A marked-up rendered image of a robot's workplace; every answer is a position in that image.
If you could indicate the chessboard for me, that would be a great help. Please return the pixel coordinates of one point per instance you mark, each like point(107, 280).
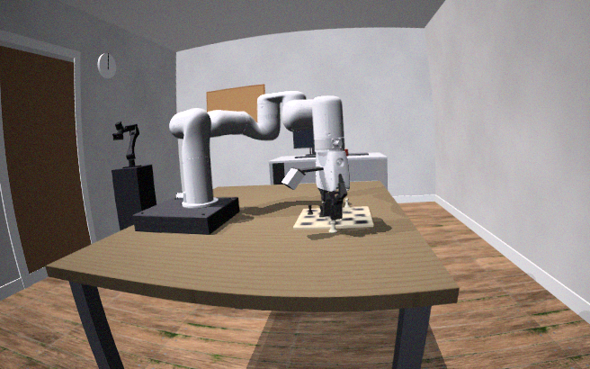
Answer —
point(353, 217)

